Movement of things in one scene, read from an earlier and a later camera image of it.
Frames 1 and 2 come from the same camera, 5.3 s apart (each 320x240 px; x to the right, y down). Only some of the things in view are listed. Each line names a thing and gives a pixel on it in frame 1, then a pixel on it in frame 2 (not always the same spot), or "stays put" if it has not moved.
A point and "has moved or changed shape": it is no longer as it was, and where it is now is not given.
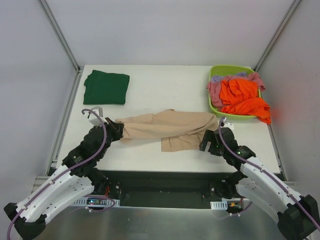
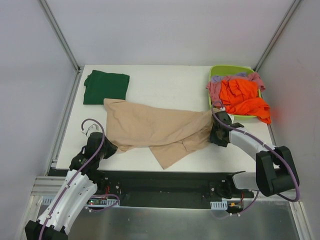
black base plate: (169, 188) stays put
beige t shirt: (179, 131) has moved or changed shape
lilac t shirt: (214, 78) stays put
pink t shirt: (214, 87) stays put
